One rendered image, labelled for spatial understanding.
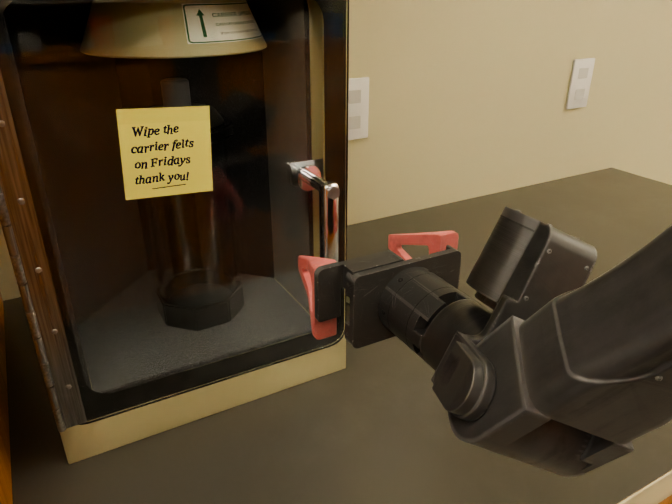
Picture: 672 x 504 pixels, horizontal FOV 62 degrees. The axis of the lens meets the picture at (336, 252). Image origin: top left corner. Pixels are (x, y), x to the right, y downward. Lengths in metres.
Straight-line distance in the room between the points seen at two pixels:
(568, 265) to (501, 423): 0.11
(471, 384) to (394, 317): 0.13
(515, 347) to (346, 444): 0.34
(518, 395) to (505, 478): 0.32
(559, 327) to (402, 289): 0.16
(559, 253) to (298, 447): 0.36
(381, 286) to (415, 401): 0.27
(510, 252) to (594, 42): 1.19
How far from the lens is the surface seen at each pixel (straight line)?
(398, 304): 0.42
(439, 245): 0.49
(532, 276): 0.35
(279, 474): 0.59
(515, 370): 0.30
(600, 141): 1.64
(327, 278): 0.43
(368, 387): 0.69
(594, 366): 0.27
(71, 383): 0.58
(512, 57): 1.33
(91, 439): 0.64
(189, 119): 0.51
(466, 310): 0.39
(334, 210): 0.53
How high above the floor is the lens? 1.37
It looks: 25 degrees down
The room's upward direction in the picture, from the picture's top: straight up
